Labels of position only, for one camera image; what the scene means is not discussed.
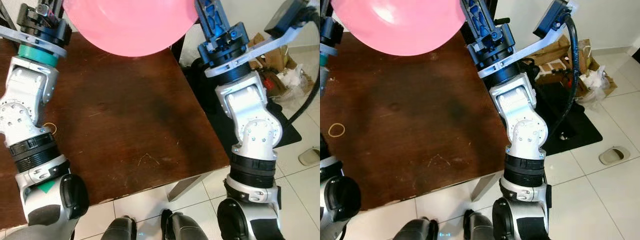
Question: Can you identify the robot left leg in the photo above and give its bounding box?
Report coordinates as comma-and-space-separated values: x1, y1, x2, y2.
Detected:
392, 216, 441, 240
100, 215, 138, 240

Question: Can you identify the clear plastic bag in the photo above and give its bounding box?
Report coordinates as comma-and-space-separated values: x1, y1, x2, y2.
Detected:
280, 62, 308, 101
580, 65, 608, 91

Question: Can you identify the beige slipper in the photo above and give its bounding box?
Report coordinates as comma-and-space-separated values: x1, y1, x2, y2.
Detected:
298, 147, 321, 167
598, 145, 632, 166

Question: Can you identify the brown cardboard box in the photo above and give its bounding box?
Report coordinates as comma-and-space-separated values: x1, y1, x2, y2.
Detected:
520, 35, 618, 98
247, 32, 301, 81

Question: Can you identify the dark wooden table leg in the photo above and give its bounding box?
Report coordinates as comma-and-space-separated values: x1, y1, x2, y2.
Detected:
166, 172, 212, 202
470, 172, 506, 202

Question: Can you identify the robot leg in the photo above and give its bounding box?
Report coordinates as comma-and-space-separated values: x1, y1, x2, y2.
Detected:
100, 215, 138, 240
392, 216, 441, 240
161, 210, 210, 240
462, 209, 496, 240

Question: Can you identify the pink plastic plate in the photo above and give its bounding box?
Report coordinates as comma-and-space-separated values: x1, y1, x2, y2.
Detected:
331, 0, 474, 57
62, 0, 199, 57

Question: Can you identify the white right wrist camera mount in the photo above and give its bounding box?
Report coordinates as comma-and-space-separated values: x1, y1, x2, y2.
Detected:
476, 0, 580, 79
204, 0, 312, 79

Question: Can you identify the robot right leg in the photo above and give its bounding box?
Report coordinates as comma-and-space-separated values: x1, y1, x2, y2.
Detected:
161, 210, 210, 240
462, 209, 496, 240

